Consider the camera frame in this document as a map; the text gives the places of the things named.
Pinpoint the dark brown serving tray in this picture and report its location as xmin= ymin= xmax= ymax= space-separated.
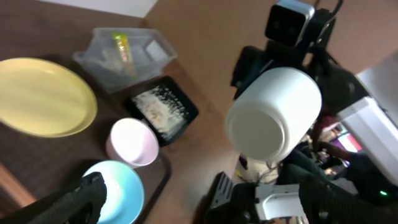
xmin=0 ymin=54 xmax=172 ymax=224

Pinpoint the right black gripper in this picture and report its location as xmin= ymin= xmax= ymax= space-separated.
xmin=230 ymin=9 xmax=369 ymax=114

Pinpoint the black rectangular tray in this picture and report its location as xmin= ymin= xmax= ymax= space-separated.
xmin=124 ymin=76 xmax=198 ymax=147

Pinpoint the green yellow snack wrapper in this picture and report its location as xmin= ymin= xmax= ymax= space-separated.
xmin=112 ymin=32 xmax=136 ymax=77

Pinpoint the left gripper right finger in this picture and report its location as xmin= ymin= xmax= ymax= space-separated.
xmin=298 ymin=176 xmax=397 ymax=224

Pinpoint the clear plastic bin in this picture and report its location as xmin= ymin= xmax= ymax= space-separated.
xmin=73 ymin=27 xmax=177 ymax=93

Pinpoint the spilled rice food waste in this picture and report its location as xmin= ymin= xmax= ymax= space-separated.
xmin=131 ymin=85 xmax=190 ymax=141

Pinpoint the white cup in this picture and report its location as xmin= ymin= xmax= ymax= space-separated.
xmin=224 ymin=67 xmax=322 ymax=162

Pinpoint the light blue bowl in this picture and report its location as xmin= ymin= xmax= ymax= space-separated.
xmin=84 ymin=160 xmax=145 ymax=224

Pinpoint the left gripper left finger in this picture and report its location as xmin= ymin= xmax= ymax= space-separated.
xmin=1 ymin=172 xmax=107 ymax=224

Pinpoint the wooden chopstick left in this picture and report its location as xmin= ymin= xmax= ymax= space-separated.
xmin=0 ymin=164 xmax=36 ymax=208

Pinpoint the pink white bowl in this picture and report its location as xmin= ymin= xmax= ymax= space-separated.
xmin=105 ymin=118 xmax=159 ymax=169

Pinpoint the yellow round plate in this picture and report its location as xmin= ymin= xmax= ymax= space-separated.
xmin=1 ymin=58 xmax=98 ymax=138

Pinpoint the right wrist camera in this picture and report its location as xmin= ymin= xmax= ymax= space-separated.
xmin=265 ymin=0 xmax=315 ymax=47

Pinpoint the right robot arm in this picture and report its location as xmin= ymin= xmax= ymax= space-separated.
xmin=224 ymin=1 xmax=397 ymax=184

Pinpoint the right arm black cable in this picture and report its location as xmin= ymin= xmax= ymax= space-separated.
xmin=313 ymin=0 xmax=345 ymax=32

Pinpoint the white tissue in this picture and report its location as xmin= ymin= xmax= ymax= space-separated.
xmin=92 ymin=50 xmax=123 ymax=72

